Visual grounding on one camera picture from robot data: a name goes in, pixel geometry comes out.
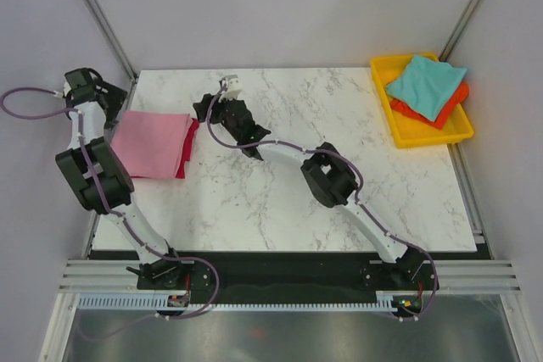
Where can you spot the yellow plastic tray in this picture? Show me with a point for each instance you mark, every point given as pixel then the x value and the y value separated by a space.
pixel 408 132

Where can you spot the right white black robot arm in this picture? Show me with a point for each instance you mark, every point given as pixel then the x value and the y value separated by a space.
pixel 334 181

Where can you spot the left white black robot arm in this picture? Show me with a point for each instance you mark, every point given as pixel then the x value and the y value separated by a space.
pixel 100 181

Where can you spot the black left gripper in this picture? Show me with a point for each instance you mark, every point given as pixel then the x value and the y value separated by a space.
pixel 116 98

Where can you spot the white slotted cable duct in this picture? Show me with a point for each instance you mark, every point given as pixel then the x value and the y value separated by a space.
pixel 166 303

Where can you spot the orange folded t shirt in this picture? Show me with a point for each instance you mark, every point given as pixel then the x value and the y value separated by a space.
pixel 461 93

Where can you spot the aluminium corner post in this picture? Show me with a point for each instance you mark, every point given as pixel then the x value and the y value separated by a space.
pixel 104 26
pixel 459 29

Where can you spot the folded magenta t shirt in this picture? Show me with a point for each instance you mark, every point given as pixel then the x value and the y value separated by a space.
pixel 187 149

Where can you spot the pink t shirt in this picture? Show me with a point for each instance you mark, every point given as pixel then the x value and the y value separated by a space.
pixel 150 145

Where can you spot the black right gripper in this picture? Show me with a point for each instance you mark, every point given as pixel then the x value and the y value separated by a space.
pixel 202 108

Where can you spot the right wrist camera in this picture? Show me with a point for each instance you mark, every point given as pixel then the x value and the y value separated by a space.
pixel 230 87

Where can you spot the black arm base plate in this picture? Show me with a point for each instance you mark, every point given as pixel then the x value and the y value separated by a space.
pixel 285 277

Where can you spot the aluminium frame rail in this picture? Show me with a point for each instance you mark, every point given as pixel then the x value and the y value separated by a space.
pixel 455 276

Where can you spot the teal folded t shirt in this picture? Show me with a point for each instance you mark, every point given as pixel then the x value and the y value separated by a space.
pixel 427 86

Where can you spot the right aluminium corner post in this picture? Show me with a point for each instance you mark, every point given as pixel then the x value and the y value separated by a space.
pixel 459 29

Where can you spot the left aluminium corner post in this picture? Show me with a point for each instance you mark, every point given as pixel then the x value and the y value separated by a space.
pixel 104 26

